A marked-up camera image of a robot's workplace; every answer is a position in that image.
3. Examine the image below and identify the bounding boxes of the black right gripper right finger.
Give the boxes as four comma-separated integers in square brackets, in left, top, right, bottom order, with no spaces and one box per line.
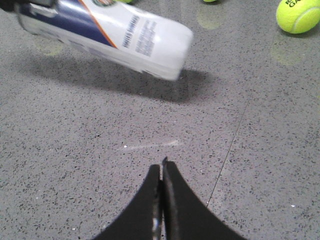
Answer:
[162,158,244,240]

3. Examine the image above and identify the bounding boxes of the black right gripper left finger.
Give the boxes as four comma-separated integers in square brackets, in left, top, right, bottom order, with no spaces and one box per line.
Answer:
[94,164,160,240]

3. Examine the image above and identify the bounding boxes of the white blue tennis ball can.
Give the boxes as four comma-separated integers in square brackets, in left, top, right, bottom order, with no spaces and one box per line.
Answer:
[14,0,193,81]

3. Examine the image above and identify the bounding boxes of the middle yellow tennis ball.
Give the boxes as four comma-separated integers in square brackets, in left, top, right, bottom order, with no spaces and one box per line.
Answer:
[203,0,217,3]

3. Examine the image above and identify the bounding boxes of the Wilson logo tennis ball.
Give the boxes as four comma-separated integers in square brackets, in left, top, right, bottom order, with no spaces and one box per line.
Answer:
[117,0,134,4]

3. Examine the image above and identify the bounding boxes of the Roland Garros tennis ball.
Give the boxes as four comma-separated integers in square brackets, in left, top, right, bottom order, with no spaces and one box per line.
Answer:
[276,0,320,34]

